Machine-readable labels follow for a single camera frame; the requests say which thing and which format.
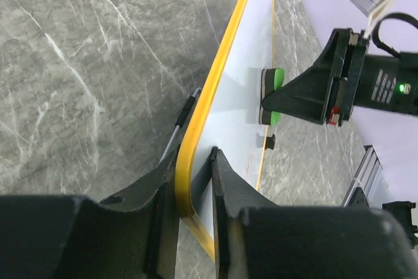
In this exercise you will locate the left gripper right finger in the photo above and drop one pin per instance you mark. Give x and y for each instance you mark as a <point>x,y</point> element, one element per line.
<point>255,238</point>

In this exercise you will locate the aluminium mounting rail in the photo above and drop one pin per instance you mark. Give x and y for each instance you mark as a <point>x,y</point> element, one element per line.
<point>368,187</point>

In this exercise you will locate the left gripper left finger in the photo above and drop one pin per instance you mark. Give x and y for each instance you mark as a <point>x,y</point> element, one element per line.
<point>132,233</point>

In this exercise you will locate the left black board clip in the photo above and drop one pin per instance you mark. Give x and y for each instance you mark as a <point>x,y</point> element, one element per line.
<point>269,141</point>

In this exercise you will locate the yellow-framed whiteboard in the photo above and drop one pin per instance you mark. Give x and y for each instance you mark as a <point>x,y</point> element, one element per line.
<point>226,116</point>

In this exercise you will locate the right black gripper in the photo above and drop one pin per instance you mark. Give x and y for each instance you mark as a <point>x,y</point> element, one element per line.
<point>344,76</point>

